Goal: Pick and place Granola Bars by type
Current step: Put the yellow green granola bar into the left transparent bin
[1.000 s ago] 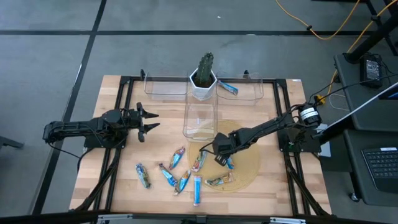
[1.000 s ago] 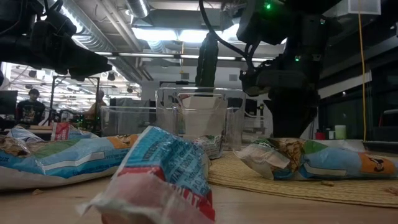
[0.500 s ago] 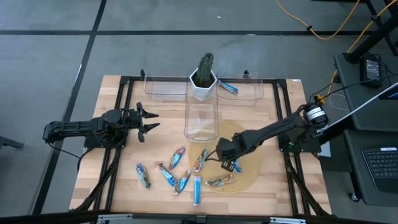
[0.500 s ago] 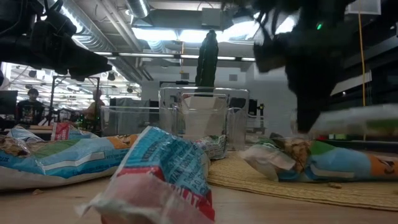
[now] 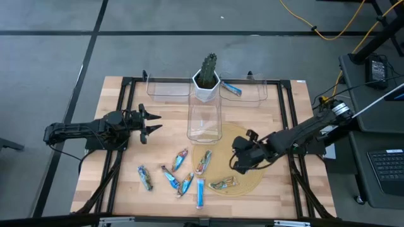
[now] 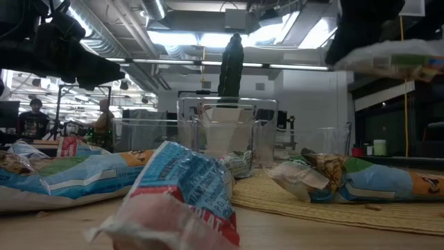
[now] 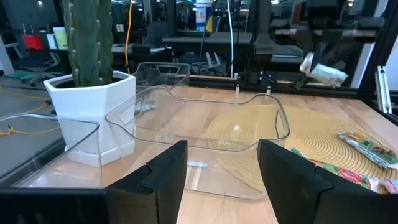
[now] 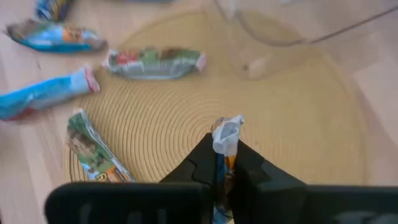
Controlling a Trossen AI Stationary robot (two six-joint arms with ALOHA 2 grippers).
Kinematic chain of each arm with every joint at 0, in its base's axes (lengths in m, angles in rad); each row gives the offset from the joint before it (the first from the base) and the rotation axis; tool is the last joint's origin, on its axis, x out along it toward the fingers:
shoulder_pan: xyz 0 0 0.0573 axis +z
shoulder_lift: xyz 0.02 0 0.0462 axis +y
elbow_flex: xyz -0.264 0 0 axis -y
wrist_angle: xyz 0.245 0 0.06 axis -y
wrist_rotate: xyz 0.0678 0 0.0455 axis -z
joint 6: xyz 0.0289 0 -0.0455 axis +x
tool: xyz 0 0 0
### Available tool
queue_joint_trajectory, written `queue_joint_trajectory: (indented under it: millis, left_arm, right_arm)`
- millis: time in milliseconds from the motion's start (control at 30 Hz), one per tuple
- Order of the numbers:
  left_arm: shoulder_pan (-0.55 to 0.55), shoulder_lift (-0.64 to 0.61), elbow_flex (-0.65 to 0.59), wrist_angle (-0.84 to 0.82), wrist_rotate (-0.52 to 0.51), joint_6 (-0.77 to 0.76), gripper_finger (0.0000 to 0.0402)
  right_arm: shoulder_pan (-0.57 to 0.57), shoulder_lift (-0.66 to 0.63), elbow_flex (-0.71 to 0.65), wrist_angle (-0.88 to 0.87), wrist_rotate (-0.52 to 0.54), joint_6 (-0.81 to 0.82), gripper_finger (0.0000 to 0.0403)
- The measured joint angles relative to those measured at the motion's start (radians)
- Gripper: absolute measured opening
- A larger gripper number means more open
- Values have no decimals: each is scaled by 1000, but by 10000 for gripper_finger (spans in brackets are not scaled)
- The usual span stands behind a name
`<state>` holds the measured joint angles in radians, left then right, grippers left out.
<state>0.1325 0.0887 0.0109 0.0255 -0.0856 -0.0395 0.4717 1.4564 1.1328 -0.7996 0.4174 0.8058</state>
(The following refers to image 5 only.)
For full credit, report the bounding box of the blue orange-marked granola bar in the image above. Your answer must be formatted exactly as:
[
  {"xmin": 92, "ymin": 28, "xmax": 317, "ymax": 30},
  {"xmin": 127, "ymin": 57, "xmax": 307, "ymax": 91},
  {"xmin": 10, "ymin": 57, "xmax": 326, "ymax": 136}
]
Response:
[{"xmin": 175, "ymin": 172, "xmax": 195, "ymax": 199}]

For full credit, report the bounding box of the green red-logo granola bar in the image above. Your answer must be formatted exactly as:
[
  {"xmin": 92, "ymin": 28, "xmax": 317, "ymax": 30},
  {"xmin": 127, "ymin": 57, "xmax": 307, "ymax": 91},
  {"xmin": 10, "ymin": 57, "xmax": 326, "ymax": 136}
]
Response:
[{"xmin": 194, "ymin": 149, "xmax": 213, "ymax": 176}]

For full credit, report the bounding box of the black tripod stand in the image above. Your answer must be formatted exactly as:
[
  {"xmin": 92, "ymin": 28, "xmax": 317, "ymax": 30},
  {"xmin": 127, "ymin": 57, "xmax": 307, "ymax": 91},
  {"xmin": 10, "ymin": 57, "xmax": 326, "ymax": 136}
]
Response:
[{"xmin": 348, "ymin": 0, "xmax": 404, "ymax": 66}]

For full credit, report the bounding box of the green brown-print granola bar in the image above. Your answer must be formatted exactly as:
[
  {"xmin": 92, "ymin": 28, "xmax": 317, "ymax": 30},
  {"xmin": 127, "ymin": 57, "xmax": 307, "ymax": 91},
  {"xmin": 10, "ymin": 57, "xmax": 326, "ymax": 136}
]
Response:
[{"xmin": 207, "ymin": 175, "xmax": 240, "ymax": 191}]

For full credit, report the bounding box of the white slender rod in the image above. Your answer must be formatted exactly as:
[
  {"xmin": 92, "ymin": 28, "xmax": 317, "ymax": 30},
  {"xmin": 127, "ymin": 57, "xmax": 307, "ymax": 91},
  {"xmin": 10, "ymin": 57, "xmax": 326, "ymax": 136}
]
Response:
[{"xmin": 352, "ymin": 83, "xmax": 404, "ymax": 119}]

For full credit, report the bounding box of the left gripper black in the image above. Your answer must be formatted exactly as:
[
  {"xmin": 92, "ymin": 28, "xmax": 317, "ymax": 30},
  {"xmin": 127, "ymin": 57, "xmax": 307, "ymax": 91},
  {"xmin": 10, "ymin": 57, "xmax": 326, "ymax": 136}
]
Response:
[{"xmin": 128, "ymin": 103, "xmax": 163, "ymax": 145}]

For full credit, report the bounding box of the green blue granola bar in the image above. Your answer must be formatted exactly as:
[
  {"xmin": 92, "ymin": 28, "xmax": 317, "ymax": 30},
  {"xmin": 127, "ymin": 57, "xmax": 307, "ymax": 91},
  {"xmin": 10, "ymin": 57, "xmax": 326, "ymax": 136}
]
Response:
[{"xmin": 136, "ymin": 165, "xmax": 154, "ymax": 192}]

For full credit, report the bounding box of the round yellow woven placemat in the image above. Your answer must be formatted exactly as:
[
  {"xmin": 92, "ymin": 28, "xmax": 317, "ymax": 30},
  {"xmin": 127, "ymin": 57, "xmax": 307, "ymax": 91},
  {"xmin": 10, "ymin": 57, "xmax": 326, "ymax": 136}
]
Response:
[{"xmin": 191, "ymin": 122, "xmax": 268, "ymax": 198}]

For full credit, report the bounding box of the dark grey desk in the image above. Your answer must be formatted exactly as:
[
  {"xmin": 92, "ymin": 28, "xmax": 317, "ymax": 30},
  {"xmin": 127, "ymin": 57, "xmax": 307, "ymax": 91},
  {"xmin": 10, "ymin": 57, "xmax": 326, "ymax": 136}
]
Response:
[{"xmin": 348, "ymin": 131, "xmax": 404, "ymax": 209}]

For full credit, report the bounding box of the blue white granola bar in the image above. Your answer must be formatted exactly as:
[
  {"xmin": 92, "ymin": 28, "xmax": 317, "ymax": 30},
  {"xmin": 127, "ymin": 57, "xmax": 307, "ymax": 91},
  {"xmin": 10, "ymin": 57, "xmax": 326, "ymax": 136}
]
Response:
[{"xmin": 220, "ymin": 81, "xmax": 243, "ymax": 97}]

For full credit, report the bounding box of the black power adapter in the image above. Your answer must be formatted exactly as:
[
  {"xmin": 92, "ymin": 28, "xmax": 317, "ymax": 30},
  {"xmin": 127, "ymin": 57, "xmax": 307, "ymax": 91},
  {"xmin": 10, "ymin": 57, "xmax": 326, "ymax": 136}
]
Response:
[{"xmin": 365, "ymin": 55, "xmax": 389, "ymax": 91}]

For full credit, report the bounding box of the grey chair base leg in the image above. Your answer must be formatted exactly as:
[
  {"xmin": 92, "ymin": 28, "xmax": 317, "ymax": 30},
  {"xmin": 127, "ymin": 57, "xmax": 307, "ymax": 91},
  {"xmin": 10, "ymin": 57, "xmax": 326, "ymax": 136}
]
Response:
[{"xmin": 0, "ymin": 137, "xmax": 25, "ymax": 152}]

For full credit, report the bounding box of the light blue red-ended granola bar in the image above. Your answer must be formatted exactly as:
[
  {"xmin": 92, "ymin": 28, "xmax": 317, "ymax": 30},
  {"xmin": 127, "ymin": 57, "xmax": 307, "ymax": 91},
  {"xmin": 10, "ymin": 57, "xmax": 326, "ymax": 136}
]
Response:
[{"xmin": 196, "ymin": 178, "xmax": 206, "ymax": 211}]

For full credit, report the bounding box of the black keyboard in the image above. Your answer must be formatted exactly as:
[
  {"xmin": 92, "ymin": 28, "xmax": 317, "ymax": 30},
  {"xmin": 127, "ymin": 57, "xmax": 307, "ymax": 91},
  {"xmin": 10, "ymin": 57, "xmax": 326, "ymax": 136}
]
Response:
[{"xmin": 367, "ymin": 148, "xmax": 404, "ymax": 197}]

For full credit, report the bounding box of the blue brown granola bar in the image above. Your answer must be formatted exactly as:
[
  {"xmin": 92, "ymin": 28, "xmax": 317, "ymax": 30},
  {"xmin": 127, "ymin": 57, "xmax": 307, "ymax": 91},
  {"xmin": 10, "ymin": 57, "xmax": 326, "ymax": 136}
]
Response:
[{"xmin": 160, "ymin": 165, "xmax": 181, "ymax": 190}]

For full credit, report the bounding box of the yellow extension cable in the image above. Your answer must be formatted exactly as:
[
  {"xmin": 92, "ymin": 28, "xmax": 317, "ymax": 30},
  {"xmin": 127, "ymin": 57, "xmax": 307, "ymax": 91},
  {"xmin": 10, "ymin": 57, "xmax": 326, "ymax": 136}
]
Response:
[
  {"xmin": 331, "ymin": 0, "xmax": 404, "ymax": 98},
  {"xmin": 278, "ymin": 0, "xmax": 369, "ymax": 42}
]

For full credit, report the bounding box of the green cactus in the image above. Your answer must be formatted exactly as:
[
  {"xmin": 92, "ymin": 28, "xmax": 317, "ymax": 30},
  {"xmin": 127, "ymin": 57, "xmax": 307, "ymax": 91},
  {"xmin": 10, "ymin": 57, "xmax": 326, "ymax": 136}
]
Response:
[{"xmin": 199, "ymin": 52, "xmax": 218, "ymax": 89}]

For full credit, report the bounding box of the silver aluminium rail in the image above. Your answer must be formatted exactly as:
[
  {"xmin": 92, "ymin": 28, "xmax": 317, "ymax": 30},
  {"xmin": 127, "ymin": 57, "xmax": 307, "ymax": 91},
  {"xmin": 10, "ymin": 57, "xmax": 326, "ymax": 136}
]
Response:
[
  {"xmin": 99, "ymin": 216, "xmax": 136, "ymax": 227},
  {"xmin": 273, "ymin": 219, "xmax": 312, "ymax": 227}
]

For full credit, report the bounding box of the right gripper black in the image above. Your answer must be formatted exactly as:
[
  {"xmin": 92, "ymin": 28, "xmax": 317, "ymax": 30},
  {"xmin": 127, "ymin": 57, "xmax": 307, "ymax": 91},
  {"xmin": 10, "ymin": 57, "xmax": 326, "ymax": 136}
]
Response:
[{"xmin": 231, "ymin": 129, "xmax": 274, "ymax": 175}]

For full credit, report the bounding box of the dark grey side table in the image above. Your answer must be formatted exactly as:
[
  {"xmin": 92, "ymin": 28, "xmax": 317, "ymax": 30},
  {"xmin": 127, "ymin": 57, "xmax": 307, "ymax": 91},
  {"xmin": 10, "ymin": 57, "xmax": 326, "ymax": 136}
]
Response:
[{"xmin": 338, "ymin": 52, "xmax": 404, "ymax": 134}]

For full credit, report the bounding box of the long clear plastic bin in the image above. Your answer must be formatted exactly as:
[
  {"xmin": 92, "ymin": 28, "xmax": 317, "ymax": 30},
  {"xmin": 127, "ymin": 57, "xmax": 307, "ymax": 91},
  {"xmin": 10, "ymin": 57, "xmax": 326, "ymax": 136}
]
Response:
[{"xmin": 186, "ymin": 91, "xmax": 223, "ymax": 145}]

